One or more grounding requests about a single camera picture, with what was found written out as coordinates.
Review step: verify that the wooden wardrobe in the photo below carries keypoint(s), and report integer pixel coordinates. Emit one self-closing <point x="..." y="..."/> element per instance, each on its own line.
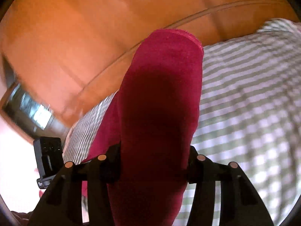
<point x="71" y="54"/>

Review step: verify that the maroon red garment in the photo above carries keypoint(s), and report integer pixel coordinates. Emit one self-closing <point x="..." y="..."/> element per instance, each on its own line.
<point x="153" y="117"/>

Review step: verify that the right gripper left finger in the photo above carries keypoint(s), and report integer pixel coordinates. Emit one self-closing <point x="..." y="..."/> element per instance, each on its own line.
<point x="113" y="164"/>

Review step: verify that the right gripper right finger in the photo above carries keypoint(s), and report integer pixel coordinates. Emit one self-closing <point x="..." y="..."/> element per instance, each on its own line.
<point x="192" y="165"/>

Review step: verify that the green white checkered bedsheet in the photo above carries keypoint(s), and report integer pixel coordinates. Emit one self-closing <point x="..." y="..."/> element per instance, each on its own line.
<point x="250" y="111"/>

